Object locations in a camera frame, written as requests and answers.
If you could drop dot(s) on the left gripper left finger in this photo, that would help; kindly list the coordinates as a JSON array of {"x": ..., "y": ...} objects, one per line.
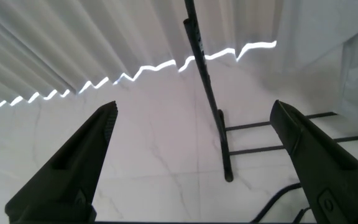
[{"x": 70, "y": 174}]

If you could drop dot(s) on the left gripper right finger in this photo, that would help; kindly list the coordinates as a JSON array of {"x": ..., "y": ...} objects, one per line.
[{"x": 331, "y": 174}]

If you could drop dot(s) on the white curtain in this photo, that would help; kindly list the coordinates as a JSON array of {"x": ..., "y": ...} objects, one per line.
[{"x": 104, "y": 31}]

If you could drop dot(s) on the black clothes rack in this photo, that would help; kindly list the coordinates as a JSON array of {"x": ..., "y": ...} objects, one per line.
[{"x": 208, "y": 87}]

